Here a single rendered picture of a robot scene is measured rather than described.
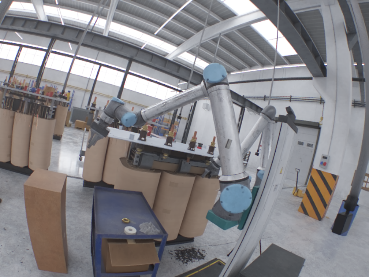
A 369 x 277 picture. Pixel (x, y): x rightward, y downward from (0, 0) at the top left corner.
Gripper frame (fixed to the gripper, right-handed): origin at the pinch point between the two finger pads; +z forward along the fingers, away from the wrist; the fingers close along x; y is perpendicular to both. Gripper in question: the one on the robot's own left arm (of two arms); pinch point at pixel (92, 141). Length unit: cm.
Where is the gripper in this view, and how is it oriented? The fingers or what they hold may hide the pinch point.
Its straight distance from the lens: 121.2
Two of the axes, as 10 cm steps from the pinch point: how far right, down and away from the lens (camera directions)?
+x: -7.5, -5.4, -3.9
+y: -2.6, -2.9, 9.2
